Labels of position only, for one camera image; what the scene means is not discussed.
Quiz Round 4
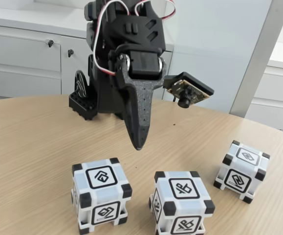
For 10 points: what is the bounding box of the white cube crossed-lines symbol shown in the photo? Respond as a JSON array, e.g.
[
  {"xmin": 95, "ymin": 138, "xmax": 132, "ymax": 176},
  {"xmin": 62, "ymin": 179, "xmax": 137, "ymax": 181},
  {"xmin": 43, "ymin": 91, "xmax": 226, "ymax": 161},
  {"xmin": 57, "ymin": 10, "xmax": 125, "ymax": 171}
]
[{"xmin": 148, "ymin": 170, "xmax": 216, "ymax": 235}]

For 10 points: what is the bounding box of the white cube zigzag symbol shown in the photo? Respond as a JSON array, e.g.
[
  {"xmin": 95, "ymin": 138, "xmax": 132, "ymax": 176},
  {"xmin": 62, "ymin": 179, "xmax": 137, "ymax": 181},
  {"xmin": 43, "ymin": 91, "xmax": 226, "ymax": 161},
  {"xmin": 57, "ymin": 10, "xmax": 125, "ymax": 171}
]
[{"xmin": 214, "ymin": 140, "xmax": 271, "ymax": 204}]

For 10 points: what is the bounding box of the black round clamp knob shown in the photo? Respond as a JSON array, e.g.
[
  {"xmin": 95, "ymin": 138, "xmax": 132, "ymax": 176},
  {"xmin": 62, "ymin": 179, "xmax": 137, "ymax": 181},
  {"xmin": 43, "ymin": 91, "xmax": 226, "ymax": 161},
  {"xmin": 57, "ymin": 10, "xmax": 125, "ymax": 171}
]
[{"xmin": 74, "ymin": 70, "xmax": 88, "ymax": 99}]

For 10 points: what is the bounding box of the white cube overlapping-squares symbol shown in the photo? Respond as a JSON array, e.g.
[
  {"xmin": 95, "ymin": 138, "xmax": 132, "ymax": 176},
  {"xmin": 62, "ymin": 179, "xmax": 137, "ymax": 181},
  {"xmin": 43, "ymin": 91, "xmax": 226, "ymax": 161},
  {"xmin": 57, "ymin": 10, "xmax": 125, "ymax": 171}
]
[{"xmin": 71, "ymin": 157, "xmax": 133, "ymax": 235}]

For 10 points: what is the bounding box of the grey pillar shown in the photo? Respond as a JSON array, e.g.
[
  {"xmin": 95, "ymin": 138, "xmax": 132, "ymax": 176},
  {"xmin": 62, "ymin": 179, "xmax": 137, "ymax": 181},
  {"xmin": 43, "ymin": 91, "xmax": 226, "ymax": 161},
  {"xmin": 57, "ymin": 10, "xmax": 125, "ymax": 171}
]
[{"xmin": 229, "ymin": 0, "xmax": 283, "ymax": 116}]

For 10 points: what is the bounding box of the white low drawer cabinet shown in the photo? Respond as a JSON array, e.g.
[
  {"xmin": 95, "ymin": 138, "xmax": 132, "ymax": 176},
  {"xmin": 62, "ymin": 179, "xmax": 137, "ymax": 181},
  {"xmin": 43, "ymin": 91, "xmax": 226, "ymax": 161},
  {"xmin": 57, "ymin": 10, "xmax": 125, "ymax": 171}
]
[{"xmin": 246, "ymin": 43, "xmax": 283, "ymax": 137}]

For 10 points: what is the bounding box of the red white servo cable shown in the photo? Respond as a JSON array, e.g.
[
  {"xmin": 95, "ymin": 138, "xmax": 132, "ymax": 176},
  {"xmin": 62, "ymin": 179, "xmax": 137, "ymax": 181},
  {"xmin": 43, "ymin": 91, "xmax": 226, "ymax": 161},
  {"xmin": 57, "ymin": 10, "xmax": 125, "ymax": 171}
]
[
  {"xmin": 92, "ymin": 0, "xmax": 119, "ymax": 75},
  {"xmin": 134, "ymin": 0, "xmax": 178, "ymax": 21}
]

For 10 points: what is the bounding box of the camera module on black bracket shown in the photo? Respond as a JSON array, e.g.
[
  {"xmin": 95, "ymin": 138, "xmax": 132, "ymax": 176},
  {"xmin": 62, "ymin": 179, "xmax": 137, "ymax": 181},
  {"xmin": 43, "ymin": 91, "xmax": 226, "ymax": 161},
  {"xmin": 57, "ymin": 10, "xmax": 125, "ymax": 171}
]
[{"xmin": 164, "ymin": 71, "xmax": 215, "ymax": 109}]

